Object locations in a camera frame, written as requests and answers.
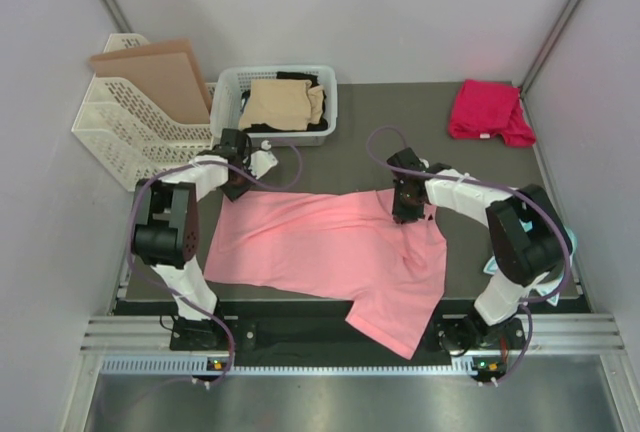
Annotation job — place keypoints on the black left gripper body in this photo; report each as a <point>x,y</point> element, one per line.
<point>244,179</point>

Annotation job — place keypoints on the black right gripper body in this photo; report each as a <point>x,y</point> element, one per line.
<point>404,208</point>

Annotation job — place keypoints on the pink t shirt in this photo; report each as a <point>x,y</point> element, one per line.
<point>345,247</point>

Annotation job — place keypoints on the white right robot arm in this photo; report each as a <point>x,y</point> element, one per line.
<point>529,242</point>

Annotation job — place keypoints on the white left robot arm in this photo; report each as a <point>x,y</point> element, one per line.
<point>165,234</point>

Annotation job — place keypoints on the beige folded garment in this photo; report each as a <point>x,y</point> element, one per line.
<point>275,107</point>

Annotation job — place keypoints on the black garment in basket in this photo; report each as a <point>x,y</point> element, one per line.
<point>295,77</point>

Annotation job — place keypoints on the brown cardboard folder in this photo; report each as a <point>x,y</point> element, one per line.
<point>167,72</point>

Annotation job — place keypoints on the white perforated file organizer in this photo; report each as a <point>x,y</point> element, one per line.
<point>127,132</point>

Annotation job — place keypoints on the red t shirt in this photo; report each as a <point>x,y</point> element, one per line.
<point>484,110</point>

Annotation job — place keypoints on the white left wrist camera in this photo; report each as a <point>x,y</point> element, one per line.
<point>262,160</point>

